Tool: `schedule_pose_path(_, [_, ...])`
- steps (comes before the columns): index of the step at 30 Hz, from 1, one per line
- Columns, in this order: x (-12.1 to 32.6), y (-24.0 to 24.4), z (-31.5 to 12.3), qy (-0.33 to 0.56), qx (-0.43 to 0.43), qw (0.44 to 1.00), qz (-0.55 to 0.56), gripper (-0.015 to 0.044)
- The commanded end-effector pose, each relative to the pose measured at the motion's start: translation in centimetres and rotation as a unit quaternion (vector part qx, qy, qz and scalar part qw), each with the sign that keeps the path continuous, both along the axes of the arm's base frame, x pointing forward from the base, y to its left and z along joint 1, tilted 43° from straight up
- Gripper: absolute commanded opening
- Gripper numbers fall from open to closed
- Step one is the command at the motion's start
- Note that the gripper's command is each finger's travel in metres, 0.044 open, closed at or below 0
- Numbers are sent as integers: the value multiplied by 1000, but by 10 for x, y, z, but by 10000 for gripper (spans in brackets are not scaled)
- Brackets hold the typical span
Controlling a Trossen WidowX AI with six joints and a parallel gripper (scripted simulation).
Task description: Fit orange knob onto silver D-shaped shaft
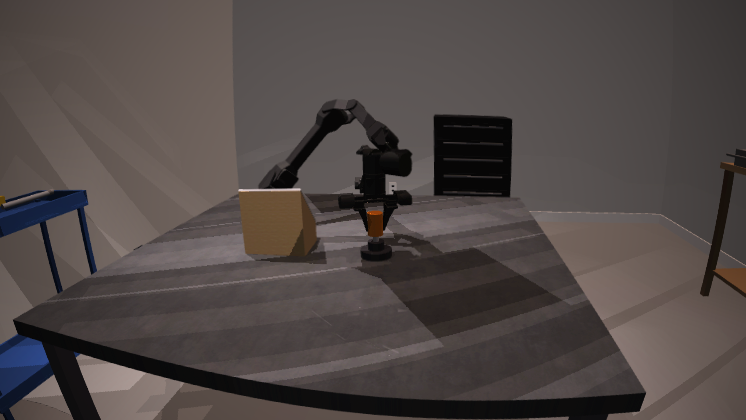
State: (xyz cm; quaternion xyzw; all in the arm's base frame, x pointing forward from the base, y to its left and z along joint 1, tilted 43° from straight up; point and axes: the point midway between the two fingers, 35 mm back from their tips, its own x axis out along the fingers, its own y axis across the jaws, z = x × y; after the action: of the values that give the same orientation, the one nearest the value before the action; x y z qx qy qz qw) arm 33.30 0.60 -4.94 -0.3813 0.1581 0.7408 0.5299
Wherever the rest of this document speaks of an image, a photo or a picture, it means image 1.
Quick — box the orange knob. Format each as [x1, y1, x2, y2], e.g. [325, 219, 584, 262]
[367, 211, 383, 237]

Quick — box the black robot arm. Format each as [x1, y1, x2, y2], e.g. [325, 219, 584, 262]
[259, 99, 412, 189]

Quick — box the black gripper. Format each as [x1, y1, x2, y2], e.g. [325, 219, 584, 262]
[338, 173, 412, 232]

